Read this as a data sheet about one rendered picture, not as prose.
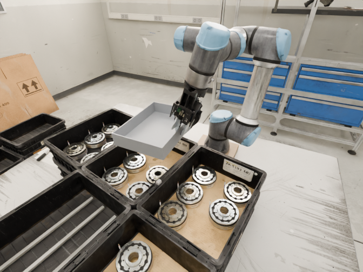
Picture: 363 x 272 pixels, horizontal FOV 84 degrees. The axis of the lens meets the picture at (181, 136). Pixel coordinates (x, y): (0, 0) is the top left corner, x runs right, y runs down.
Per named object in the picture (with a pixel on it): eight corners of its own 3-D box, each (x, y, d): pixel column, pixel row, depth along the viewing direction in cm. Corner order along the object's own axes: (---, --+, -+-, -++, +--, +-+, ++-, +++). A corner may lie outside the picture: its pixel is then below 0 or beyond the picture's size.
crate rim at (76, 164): (113, 110, 120) (112, 107, 118) (150, 126, 106) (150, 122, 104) (43, 144, 93) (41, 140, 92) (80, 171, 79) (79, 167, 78)
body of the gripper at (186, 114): (167, 117, 62) (177, 83, 55) (179, 106, 69) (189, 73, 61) (189, 129, 61) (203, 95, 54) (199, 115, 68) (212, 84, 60)
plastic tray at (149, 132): (154, 111, 92) (153, 101, 89) (195, 120, 84) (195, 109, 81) (114, 144, 72) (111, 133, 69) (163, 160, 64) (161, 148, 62)
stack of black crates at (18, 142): (60, 150, 209) (42, 111, 182) (81, 159, 198) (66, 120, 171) (20, 176, 179) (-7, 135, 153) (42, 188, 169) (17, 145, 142)
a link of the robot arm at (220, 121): (215, 124, 122) (217, 104, 114) (235, 133, 115) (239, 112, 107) (203, 134, 114) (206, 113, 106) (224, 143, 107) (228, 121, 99)
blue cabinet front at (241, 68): (219, 99, 267) (224, 54, 235) (277, 110, 241) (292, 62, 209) (218, 100, 265) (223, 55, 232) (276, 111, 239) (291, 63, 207)
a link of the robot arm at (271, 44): (231, 134, 115) (263, 27, 91) (256, 145, 108) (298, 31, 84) (221, 140, 106) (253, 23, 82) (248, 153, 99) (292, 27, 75)
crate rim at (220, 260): (199, 148, 91) (200, 143, 90) (267, 176, 77) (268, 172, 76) (134, 211, 65) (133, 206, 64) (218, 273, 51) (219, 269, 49)
